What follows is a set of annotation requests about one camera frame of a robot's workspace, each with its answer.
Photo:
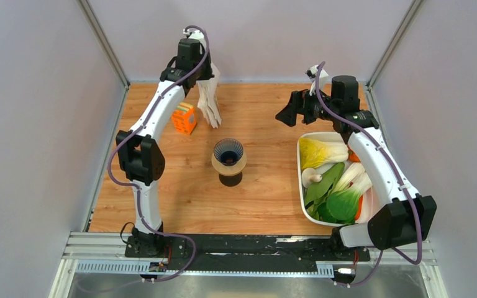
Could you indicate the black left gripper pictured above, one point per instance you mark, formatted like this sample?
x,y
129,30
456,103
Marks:
x,y
209,73

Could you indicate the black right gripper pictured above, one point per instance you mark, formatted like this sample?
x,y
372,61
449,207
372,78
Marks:
x,y
288,115

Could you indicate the stack of paper coffee filters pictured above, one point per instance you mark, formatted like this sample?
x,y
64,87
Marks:
x,y
207,102

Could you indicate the blue ribbed coffee dripper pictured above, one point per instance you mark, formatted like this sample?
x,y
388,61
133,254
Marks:
x,y
228,151

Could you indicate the brown glass carafe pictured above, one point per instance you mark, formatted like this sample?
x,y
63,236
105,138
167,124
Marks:
x,y
230,181

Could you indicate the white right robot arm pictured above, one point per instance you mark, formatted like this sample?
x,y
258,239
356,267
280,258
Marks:
x,y
404,216

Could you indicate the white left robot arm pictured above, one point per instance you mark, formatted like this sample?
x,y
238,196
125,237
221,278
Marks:
x,y
139,155

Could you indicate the yellow napa cabbage toy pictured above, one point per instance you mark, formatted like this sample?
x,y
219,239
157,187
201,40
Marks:
x,y
315,153

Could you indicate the white mushroom toy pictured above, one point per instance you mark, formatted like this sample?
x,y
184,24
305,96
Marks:
x,y
309,176

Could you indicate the orange carrot toy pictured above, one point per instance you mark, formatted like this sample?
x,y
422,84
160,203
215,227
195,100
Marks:
x,y
352,156

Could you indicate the green bok choy toy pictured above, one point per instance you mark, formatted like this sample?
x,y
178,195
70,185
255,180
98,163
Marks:
x,y
339,197

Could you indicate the white plastic basin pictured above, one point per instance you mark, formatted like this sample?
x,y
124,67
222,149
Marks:
x,y
371,203

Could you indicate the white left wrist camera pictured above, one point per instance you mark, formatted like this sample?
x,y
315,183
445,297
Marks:
x,y
194,34

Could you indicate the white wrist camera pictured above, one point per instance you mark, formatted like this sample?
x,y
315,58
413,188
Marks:
x,y
194,34
318,78

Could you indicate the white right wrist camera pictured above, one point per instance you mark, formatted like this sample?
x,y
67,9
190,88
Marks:
x,y
318,78

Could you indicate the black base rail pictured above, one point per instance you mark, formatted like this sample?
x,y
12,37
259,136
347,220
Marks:
x,y
244,253

